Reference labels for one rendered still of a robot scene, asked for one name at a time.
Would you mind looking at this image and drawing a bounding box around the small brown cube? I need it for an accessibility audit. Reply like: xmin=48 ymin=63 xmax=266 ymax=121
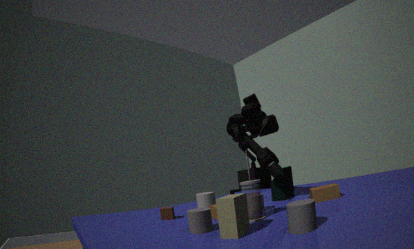
xmin=160 ymin=206 xmax=175 ymax=220

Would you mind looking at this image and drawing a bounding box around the tan rectangular block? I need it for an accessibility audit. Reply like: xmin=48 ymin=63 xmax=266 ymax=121
xmin=216 ymin=193 xmax=250 ymax=239

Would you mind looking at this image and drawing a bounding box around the orange rectangular block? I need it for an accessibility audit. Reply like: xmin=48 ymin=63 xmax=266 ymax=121
xmin=309 ymin=183 xmax=341 ymax=203
xmin=208 ymin=205 xmax=218 ymax=220

